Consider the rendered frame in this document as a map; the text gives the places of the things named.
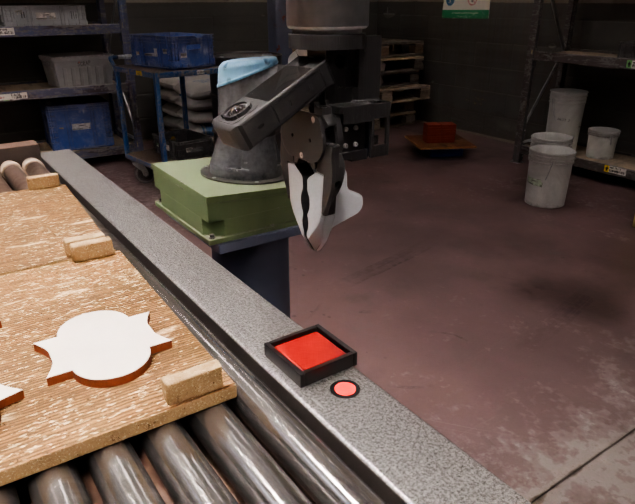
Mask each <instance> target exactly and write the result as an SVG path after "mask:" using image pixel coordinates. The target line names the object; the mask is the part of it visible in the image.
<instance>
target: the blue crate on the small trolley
mask: <svg viewBox="0 0 635 504"><path fill-rule="evenodd" d="M128 35H130V37H129V38H130V40H129V41H130V43H131V51H130V52H132V57H131V61H132V64H134V66H141V67H149V68H157V69H166V70H174V71H175V70H185V69H194V68H204V67H213V65H215V57H214V56H213V47H214V46H213V39H212V38H214V37H212V35H214V34H199V33H184V32H158V33H137V34H128Z"/></svg>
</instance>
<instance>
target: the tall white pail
mask: <svg viewBox="0 0 635 504"><path fill-rule="evenodd" d="M550 91H551V93H550V96H549V98H550V100H549V102H550V103H549V111H548V118H547V126H546V132H555V133H563V134H568V135H571V136H573V137H574V139H573V142H572V149H575V150H576V147H577V142H578V137H579V132H580V127H581V122H582V117H583V113H584V108H585V104H586V103H587V102H586V100H587V97H588V95H587V94H588V93H589V91H587V90H582V89H574V88H553V89H550Z"/></svg>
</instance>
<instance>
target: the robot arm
mask: <svg viewBox="0 0 635 504"><path fill-rule="evenodd" d="M369 5H370V0H286V25H287V27H288V28H289V29H293V32H289V33H288V44H289V48H291V49H296V50H295V51H294V52H293V53H292V54H290V56H289V58H288V64H287V65H279V64H278V60H277V57H275V56H262V57H249V58H240V59H232V60H227V61H224V62H222V63H221V64H220V66H219V68H218V84H217V88H218V116H217V117H216V118H214V119H213V120H212V124H213V127H214V128H215V130H216V132H217V134H218V138H217V142H216V145H215V148H214V151H213V154H212V158H211V161H210V173H211V174H213V175H215V176H217V177H221V178H225V179H231V180H241V181H259V180H268V179H273V178H277V177H279V176H281V175H282V174H283V177H284V181H285V186H286V190H287V194H288V198H289V199H290V201H291V206H292V209H293V212H294V215H295V218H296V220H297V223H298V225H299V228H300V230H301V233H302V235H303V237H304V239H305V240H306V242H307V244H308V245H309V247H310V248H311V249H313V250H315V251H319V250H321V249H322V247H323V246H324V244H325V243H326V241H327V239H328V237H329V234H330V231H331V230H332V228H333V227H334V226H336V225H337V224H339V223H341V222H343V221H345V220H346V219H348V218H350V217H352V216H354V215H355V214H357V213H358V212H359V211H360V210H361V208H362V205H363V198H362V195H361V194H359V193H357V192H354V191H352V190H349V189H348V187H347V172H346V170H345V163H344V160H348V161H351V162H352V161H358V160H363V159H367V157H368V156H369V158H373V157H379V156H384V155H388V152H389V131H390V110H391V102H389V101H384V100H381V99H380V97H379V95H380V70H381V46H382V35H366V33H365V32H362V29H366V28H367V27H368V26H369ZM378 118H385V136H384V144H379V145H376V144H378V135H377V134H376V135H375V134H374V124H375V119H378ZM280 126H281V130H280V134H281V149H280V152H279V149H278V145H277V142H276V138H275V130H276V129H277V128H279V127H280Z"/></svg>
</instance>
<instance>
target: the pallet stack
mask: <svg viewBox="0 0 635 504"><path fill-rule="evenodd" d="M402 45H409V53H404V54H394V53H402ZM423 47H424V41H420V40H402V39H388V38H382V46H381V70H380V95H379V97H380V99H381V100H384V101H389V102H391V110H390V120H394V119H396V118H395V117H396V116H398V115H403V116H402V118H401V122H399V123H393V124H390V128H392V127H398V126H404V125H409V124H414V123H415V115H414V113H416V111H415V110H414V101H416V100H424V99H429V98H430V97H429V96H430V86H431V85H425V84H419V70H423V66H424V65H423V62H422V61H423V60H424V59H423V58H424V56H418V55H423ZM404 60H410V61H408V68H404V66H402V65H404ZM383 61H386V63H383ZM399 74H405V75H404V80H405V82H404V81H400V80H399ZM383 77H384V78H383ZM408 89H415V90H414V94H408V93H403V90H408ZM394 103H400V107H399V108H396V107H394V105H393V104H394ZM380 121H385V118H378V119H375V124H374V130H379V129H385V125H380Z"/></svg>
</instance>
